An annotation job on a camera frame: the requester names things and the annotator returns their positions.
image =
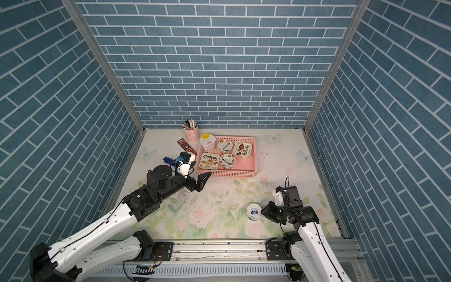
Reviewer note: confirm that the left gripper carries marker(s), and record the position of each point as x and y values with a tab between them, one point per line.
198	185

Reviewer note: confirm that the round Chobani yogurt strawberry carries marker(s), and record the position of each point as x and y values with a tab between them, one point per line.
228	161

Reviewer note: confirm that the pink plastic basket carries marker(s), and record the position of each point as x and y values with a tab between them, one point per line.
245	168

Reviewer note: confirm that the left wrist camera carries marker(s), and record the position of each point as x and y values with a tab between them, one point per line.
184	163

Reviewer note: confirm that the white yellow yogurt cup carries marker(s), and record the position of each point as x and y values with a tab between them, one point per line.
208	142

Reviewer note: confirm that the round Chobani yogurt dark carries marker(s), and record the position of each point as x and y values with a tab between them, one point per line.
225	146

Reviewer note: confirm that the small blue white yogurt cup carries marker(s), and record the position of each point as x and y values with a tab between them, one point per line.
254	212

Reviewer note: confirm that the red pencil box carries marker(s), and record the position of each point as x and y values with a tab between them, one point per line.
185	146

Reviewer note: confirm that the square Chobani flip chocolate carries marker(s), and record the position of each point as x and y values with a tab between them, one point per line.
238	148

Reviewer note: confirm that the square Chobani flip strawberry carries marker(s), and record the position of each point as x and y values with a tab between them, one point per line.
209	161

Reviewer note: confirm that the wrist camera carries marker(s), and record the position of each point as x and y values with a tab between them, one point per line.
279	198
184	163

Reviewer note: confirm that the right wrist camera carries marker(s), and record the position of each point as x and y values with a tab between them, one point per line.
279	198

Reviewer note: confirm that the pink pen cup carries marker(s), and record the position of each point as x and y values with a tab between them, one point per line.
192	135

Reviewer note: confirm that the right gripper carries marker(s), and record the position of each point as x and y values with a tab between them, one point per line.
268	211

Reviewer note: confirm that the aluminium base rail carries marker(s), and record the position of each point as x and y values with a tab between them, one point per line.
220	251

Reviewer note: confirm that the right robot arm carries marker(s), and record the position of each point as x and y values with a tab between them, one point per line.
306	244

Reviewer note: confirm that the blue small eraser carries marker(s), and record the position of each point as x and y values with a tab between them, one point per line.
169	161

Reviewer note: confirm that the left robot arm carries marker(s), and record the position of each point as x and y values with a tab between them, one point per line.
80	255

